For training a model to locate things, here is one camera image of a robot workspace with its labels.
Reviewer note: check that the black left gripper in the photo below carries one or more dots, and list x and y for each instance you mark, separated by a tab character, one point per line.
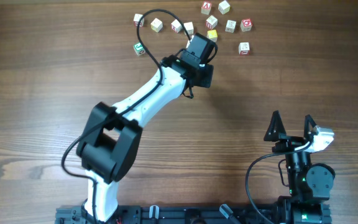
206	76

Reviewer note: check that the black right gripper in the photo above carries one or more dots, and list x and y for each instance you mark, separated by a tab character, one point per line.
289	142

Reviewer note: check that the white K block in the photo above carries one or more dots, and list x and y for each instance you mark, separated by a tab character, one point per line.
230	26

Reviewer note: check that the white O block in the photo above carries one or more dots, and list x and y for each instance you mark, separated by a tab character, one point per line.
189	41

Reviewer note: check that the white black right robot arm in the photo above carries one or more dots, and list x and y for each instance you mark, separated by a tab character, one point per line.
309	184

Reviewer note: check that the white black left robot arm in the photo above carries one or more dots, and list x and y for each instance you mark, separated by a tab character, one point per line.
111	137

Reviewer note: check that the yellow top block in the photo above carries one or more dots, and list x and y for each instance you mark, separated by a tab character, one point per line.
212	35

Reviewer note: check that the white block green side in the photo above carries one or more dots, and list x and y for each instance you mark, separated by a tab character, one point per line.
188	26

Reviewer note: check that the white block red X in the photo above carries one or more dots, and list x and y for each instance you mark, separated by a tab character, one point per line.
176	26

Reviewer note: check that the white block red U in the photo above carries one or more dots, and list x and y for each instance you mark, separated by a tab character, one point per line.
211	22

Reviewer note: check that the white block red base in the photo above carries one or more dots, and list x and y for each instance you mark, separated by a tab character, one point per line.
244	48

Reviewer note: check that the white block yellow side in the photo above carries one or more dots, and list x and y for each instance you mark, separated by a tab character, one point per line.
156	25

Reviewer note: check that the green J block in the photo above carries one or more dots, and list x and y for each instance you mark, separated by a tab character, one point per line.
139	49

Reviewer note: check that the red A block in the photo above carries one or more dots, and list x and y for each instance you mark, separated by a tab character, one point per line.
206	7

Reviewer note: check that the plain white top block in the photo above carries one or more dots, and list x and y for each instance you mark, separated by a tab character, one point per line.
224	7

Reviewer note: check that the red O block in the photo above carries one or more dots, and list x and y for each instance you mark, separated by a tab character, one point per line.
246	25

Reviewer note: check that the white block red bottom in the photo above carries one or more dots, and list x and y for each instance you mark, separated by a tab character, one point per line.
138	20

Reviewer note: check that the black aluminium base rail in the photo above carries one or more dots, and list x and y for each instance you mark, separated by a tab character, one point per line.
181	215

